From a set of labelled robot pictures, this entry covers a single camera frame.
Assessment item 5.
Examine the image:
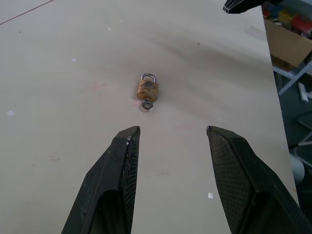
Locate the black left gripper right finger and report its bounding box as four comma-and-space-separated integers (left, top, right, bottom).
206, 125, 312, 234

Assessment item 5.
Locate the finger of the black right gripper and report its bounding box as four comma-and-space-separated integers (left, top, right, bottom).
222, 0, 266, 14

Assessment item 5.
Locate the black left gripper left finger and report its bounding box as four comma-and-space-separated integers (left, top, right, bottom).
61, 125, 141, 234

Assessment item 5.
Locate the brown cardboard box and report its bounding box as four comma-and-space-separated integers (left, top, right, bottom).
264, 18, 312, 73

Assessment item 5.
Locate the brass padlock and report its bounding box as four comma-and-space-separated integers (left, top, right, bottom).
136, 72, 160, 102

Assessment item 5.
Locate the grey metal shelf frame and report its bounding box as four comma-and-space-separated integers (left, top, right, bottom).
273, 57, 312, 96

